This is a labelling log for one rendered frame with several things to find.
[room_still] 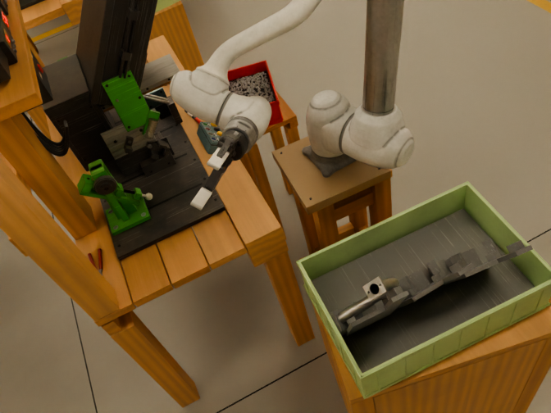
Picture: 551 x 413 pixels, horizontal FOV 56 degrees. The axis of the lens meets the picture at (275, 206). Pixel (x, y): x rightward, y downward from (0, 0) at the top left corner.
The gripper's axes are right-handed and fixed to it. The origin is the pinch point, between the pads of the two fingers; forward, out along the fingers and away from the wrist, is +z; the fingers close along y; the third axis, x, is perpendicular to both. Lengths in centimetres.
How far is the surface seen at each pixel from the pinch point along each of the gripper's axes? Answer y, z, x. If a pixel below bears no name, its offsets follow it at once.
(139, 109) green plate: -42, -66, -43
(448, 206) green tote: -8, -55, 69
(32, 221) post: -31.8, 8.6, -36.4
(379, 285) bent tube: -2.4, 0.1, 47.7
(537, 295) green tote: -1, -25, 93
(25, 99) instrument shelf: -18, -16, -57
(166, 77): -36, -85, -43
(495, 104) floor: -34, -227, 114
